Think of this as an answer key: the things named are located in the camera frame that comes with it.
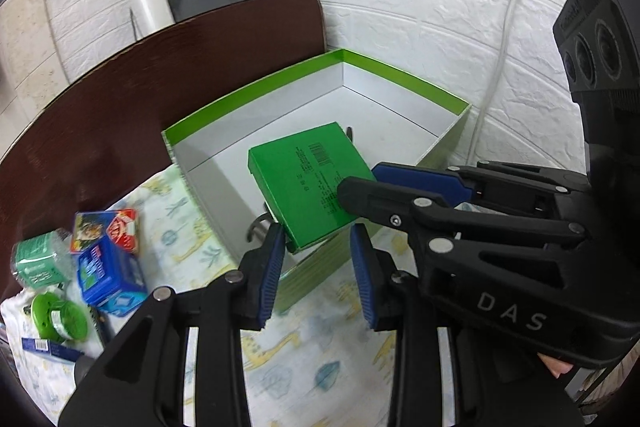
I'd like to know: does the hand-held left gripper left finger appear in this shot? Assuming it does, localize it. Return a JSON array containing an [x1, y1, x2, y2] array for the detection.
[[57, 222, 286, 427]]

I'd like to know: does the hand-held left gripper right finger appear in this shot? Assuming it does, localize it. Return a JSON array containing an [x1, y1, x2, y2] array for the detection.
[[350, 223, 587, 427]]

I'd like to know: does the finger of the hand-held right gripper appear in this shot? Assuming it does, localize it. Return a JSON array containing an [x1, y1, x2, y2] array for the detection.
[[371, 160, 593, 220], [336, 176, 587, 259]]

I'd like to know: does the green and white cardboard box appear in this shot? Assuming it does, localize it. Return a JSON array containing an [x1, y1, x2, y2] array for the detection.
[[161, 48, 473, 314]]

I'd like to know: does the green carton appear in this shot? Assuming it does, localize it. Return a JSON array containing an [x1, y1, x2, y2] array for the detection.
[[247, 122, 377, 255]]

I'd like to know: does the blue mint tin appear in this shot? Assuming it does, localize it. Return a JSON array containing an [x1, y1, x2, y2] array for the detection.
[[76, 238, 149, 318]]

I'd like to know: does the blue packet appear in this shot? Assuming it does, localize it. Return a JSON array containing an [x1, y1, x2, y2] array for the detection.
[[21, 337, 86, 365]]

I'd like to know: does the person's right hand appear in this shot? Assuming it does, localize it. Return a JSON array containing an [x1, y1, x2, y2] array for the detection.
[[537, 354, 576, 379]]

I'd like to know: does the animal printed cloth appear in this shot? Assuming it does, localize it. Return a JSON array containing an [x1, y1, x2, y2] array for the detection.
[[0, 167, 468, 427]]

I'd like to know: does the dark pen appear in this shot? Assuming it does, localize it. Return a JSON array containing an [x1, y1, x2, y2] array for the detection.
[[90, 307, 115, 344]]

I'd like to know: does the green round container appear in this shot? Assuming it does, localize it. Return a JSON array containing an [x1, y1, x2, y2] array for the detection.
[[31, 294, 89, 343]]

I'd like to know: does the green plastic packet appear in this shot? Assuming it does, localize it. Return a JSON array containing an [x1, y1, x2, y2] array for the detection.
[[11, 229, 76, 290]]

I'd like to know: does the dark brown wooden board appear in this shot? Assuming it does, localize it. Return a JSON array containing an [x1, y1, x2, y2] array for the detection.
[[0, 0, 328, 303]]

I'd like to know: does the beige speckled tile board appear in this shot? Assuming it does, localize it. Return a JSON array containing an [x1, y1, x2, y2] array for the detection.
[[0, 0, 71, 114]]

